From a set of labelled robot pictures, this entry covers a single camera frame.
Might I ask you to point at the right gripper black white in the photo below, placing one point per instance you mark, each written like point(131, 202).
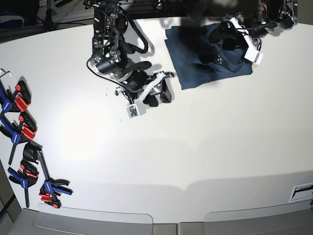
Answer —
point(139, 86)

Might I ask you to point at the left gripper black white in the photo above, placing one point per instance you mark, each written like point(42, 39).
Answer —
point(232, 34)

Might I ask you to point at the dark blue T-shirt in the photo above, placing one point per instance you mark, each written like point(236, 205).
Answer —
point(198, 61)

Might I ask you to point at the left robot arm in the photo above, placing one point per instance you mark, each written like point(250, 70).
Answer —
point(275, 13)

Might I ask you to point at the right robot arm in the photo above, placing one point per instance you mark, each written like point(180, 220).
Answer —
point(115, 37)

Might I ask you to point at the blue red bar clamp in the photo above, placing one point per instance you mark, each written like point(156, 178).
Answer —
point(15, 102)
point(24, 132)
point(26, 177)
point(52, 189)

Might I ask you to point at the white slotted table plate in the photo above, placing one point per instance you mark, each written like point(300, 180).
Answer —
point(301, 192)

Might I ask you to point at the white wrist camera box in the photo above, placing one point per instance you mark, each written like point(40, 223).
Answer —
point(136, 109)
point(253, 55)

